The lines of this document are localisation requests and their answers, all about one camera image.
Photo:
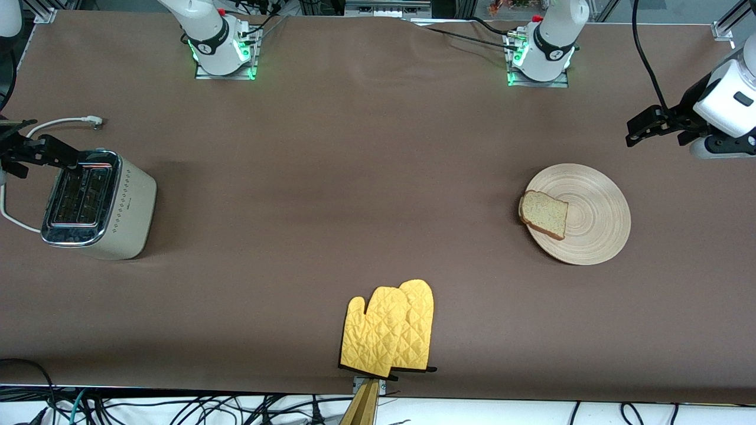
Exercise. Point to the brown table cover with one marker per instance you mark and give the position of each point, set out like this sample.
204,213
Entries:
354,118

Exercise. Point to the yellow quilted oven mitt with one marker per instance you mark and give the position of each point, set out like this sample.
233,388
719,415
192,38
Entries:
422,319
378,330

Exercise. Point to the aluminium frame profile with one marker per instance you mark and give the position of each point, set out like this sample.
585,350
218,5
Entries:
722,29
44,15

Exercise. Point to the brown bread slice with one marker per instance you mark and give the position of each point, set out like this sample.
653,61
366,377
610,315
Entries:
544,213

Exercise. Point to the round wooden plate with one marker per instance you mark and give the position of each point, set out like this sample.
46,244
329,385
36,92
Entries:
596,218

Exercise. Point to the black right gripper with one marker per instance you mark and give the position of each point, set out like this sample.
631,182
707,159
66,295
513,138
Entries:
13,149

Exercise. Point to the grey power strip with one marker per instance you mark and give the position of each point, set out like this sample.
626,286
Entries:
387,7

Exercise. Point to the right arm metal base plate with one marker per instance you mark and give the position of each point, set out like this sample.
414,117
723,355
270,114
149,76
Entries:
204,74

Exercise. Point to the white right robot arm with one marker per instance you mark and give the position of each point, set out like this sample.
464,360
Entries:
209,35

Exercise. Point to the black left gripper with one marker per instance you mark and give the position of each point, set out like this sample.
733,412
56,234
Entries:
681,112

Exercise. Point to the small metal bracket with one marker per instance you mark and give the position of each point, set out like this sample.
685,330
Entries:
357,385

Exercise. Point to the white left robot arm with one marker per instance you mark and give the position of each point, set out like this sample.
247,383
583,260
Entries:
552,35

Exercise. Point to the cream and chrome toaster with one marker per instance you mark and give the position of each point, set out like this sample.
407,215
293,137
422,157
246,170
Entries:
127,206

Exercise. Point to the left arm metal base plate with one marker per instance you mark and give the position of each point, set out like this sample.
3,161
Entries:
561,82

